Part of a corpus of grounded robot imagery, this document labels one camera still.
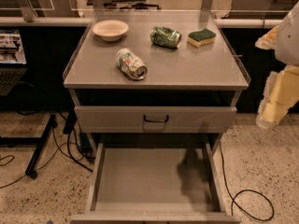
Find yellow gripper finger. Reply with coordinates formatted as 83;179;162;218
255;65;299;129
255;26;278;50

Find white crushed 7up can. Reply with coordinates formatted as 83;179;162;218
116;49;148;81

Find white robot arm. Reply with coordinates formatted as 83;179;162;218
255;2;299;129

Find green crushed can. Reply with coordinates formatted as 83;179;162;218
150;26;181;49

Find grey drawer cabinet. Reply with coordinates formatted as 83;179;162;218
62;10;252;224

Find open grey middle drawer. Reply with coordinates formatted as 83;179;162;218
71;144;241;224

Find closed grey top drawer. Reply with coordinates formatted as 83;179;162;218
75;105;236;133

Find yellow green sponge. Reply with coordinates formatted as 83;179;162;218
187;28;216;48

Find white bowl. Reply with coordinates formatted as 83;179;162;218
93;20;129;42

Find monitor screen at left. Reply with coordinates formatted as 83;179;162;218
0;29;26;64

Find black keyboard at left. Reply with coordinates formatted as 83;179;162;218
0;68;27;96

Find black stand leg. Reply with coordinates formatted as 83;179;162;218
0;115;57;179

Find black cable on floor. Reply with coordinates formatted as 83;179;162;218
218;141;276;222

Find black drawer handle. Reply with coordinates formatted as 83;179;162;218
143;115;169;123

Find black cables under cabinet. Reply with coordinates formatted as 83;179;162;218
0;110;96;189

